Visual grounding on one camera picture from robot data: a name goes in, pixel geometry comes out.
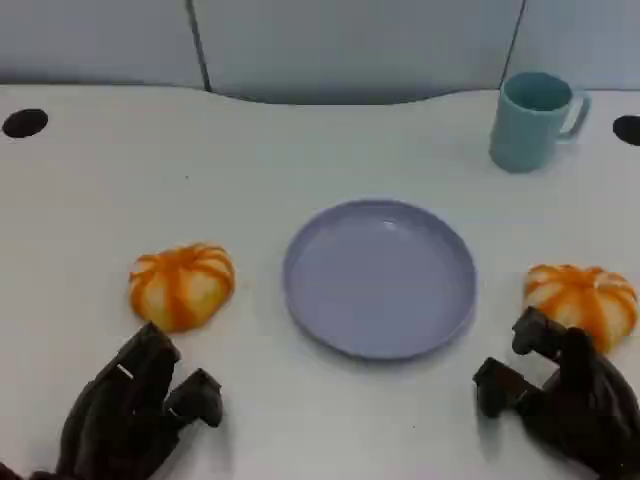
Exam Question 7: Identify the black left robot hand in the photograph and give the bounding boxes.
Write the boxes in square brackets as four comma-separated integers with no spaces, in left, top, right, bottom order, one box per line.
[55,321,225,480]

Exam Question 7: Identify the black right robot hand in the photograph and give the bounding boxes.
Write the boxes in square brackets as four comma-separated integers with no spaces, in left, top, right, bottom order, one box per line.
[472,305,640,480]

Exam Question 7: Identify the orange and white bread roll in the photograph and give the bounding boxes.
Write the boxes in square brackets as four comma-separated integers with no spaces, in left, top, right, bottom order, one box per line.
[128,242,237,334]
[523,263,640,354]

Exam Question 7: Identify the lilac plate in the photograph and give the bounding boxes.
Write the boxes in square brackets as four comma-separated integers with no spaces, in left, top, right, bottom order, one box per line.
[282,198,479,362]

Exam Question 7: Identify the pale green mug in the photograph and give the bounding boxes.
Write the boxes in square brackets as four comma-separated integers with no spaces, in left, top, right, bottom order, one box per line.
[488,71,593,174]

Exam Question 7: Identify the grey partition panel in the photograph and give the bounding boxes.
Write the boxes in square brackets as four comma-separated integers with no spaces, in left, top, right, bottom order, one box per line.
[192,0,525,105]
[499,0,640,92]
[0,0,207,92]

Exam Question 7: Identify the black table cable hole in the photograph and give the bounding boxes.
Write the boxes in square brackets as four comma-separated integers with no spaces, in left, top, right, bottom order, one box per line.
[1,108,50,140]
[612,115,640,147]

